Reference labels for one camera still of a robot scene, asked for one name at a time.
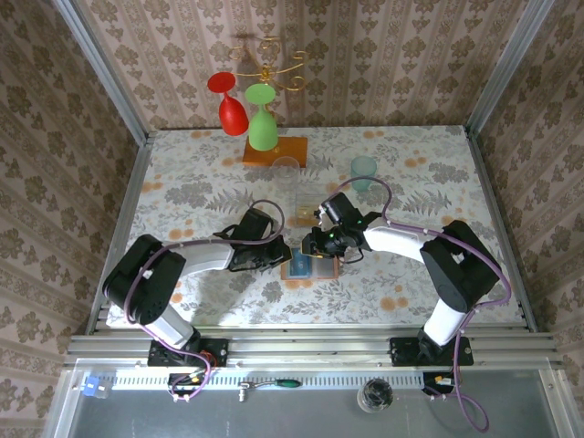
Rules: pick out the orange framed card tray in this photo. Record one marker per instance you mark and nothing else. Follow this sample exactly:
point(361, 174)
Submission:
point(330, 271)

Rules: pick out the blue credit card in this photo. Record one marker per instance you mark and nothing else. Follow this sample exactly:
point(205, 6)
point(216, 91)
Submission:
point(301, 267)

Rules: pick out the gold credit card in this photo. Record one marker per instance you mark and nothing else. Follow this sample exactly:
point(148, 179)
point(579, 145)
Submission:
point(306, 214)

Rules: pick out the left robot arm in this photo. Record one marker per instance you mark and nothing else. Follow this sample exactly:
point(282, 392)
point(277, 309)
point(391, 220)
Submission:
point(146, 287)

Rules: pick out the small wooden card box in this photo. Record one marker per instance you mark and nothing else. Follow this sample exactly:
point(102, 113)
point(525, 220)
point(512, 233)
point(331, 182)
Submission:
point(315, 198)

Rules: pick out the teal textured plastic cup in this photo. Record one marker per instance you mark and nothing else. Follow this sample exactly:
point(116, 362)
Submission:
point(363, 166)

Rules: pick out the clear plastic cup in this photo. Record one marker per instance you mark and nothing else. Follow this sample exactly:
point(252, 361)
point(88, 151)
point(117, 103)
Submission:
point(286, 171)

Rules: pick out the floral patterned tablecloth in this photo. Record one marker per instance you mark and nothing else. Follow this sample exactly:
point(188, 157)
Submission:
point(219, 182)

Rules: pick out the orange wooden rack base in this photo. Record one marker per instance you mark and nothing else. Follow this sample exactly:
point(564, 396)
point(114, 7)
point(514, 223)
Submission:
point(292, 153)

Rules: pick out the green wine glass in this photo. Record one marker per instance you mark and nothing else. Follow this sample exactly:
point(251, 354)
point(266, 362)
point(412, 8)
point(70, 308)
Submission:
point(262, 132)

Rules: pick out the black wiring connector board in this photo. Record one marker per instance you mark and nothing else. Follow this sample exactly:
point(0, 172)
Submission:
point(438, 383)
point(187, 383)

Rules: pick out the red wine glass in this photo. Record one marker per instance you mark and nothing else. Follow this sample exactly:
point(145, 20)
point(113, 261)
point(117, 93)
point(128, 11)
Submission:
point(232, 116)

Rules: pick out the clear round glass jar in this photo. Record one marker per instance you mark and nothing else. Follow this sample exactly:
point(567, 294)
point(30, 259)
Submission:
point(375, 396)

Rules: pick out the grey metal shelf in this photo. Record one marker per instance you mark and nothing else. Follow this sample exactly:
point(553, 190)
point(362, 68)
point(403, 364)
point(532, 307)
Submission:
point(296, 420)

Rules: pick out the blue plastic connector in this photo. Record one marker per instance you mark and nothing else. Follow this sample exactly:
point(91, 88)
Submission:
point(92, 387)

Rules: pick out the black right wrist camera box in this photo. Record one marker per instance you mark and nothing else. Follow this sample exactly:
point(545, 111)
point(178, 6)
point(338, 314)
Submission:
point(340, 209)

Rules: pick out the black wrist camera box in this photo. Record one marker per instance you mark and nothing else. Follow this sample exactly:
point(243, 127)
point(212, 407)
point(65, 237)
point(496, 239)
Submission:
point(257, 223)
point(340, 209)

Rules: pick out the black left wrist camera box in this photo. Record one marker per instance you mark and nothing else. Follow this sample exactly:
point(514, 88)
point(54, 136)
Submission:
point(257, 223)

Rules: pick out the aluminium front rail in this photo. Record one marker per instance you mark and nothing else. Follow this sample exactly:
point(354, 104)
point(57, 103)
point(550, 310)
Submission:
point(319, 351)

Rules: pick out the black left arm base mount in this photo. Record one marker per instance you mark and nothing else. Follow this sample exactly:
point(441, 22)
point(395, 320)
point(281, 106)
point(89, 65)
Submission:
point(214, 349)

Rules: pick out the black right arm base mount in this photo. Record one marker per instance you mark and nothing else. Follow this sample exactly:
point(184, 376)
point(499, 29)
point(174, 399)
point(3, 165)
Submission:
point(401, 351)

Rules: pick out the aluminium side rail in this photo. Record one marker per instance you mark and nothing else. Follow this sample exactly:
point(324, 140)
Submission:
point(132, 196)
point(497, 214)

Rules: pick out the aluminium frame post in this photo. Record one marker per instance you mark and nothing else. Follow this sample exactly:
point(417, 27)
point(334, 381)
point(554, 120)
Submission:
point(506, 68)
point(105, 73)

